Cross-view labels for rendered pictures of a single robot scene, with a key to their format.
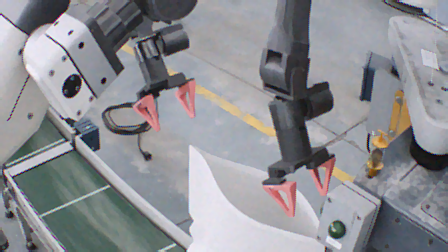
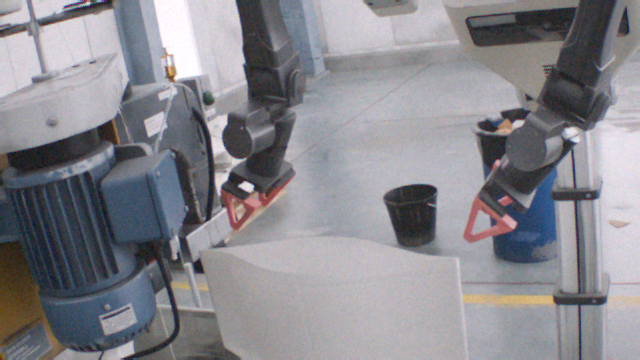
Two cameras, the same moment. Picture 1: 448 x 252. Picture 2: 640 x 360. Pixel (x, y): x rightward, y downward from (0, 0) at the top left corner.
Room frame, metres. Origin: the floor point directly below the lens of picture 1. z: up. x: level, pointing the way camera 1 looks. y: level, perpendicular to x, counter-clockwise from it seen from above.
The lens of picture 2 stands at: (1.95, -0.37, 1.49)
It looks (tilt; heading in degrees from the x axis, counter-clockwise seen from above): 17 degrees down; 163
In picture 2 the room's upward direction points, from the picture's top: 11 degrees counter-clockwise
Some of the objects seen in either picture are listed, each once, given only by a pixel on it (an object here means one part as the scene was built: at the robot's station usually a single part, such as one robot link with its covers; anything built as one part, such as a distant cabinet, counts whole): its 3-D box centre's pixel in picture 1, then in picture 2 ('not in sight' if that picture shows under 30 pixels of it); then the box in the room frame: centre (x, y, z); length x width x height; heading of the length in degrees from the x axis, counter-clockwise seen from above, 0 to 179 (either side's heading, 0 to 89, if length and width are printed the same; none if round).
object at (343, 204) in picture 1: (348, 221); (191, 100); (0.57, -0.18, 1.29); 0.08 x 0.05 x 0.09; 45
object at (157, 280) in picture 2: not in sight; (144, 276); (0.77, -0.36, 1.04); 0.08 x 0.06 x 0.05; 135
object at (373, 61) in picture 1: (376, 83); (148, 206); (1.09, -0.34, 1.25); 0.10 x 0.08 x 0.12; 160
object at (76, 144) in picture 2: not in sight; (52, 145); (1.05, -0.43, 1.35); 0.12 x 0.12 x 0.04
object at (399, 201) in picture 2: not in sight; (413, 216); (-1.28, 1.08, 0.13); 0.30 x 0.30 x 0.26
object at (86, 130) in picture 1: (74, 127); not in sight; (2.20, 0.72, 0.35); 0.30 x 0.15 x 0.15; 45
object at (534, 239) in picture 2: not in sight; (527, 184); (-0.75, 1.47, 0.32); 0.51 x 0.48 x 0.65; 135
